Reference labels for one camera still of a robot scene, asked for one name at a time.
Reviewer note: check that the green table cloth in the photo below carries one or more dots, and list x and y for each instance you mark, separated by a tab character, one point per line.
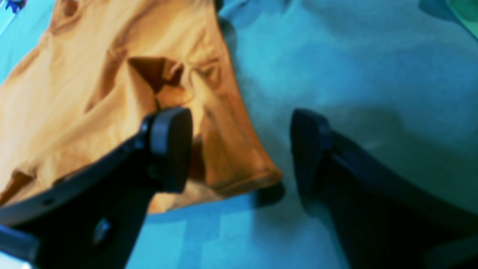
397	77

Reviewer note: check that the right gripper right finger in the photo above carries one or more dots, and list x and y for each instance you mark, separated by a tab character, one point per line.
383	221

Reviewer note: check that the green garment pile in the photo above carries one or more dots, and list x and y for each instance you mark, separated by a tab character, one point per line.
466	11

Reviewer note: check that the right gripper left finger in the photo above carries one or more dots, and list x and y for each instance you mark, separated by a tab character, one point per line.
92	221

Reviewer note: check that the orange T-shirt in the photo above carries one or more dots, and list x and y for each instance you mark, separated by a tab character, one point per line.
103	65

